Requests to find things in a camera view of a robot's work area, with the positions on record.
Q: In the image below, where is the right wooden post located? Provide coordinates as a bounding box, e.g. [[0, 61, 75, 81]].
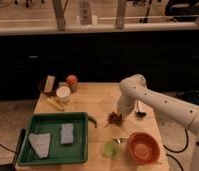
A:
[[115, 0, 126, 29]]

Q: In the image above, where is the green plastic tray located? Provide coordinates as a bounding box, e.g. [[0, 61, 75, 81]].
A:
[[17, 112, 88, 166]]

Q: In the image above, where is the wooden post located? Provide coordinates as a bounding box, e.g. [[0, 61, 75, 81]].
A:
[[115, 0, 126, 29], [52, 0, 66, 31]]

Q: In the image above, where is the blue-grey sponge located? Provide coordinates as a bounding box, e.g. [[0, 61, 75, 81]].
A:
[[61, 123, 74, 144]]

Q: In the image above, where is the black and white spoon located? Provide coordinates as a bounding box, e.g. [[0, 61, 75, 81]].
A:
[[136, 101, 146, 118]]

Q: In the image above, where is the green chili pepper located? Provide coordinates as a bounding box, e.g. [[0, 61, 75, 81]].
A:
[[88, 116, 97, 128]]

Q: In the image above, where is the orange bowl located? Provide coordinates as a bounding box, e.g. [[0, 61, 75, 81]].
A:
[[127, 132, 160, 165]]

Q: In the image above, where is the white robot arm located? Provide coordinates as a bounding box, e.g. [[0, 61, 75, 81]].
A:
[[117, 74, 199, 171]]

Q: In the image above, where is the black cable on floor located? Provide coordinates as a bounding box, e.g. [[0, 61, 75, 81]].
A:
[[163, 128, 191, 171]]

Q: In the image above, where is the white cup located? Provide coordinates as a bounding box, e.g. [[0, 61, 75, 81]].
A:
[[56, 86, 71, 103]]

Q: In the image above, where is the grey sponge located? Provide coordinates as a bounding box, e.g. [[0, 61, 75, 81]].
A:
[[28, 133, 51, 158]]

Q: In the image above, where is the green measuring cup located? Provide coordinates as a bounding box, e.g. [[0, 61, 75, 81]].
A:
[[102, 138, 128, 158]]

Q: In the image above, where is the dark red grape bunch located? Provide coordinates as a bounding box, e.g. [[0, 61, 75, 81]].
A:
[[107, 112, 123, 126]]

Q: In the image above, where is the left wooden post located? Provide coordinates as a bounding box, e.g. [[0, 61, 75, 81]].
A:
[[52, 0, 66, 31]]

